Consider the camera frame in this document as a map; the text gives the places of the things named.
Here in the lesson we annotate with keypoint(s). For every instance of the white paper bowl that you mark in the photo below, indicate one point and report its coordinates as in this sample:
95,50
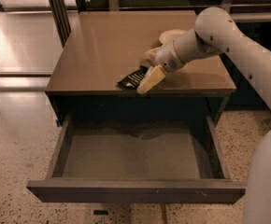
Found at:
170,35

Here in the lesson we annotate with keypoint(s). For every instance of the open grey top drawer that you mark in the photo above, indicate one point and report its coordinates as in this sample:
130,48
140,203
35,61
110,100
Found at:
147,162

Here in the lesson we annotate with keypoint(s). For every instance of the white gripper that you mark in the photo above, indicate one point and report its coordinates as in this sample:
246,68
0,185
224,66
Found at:
167,57

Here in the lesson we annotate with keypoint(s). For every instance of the black rxbar chocolate wrapper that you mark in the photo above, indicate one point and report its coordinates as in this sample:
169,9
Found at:
132,81

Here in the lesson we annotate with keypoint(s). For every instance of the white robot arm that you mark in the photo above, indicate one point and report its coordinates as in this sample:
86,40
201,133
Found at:
215,32

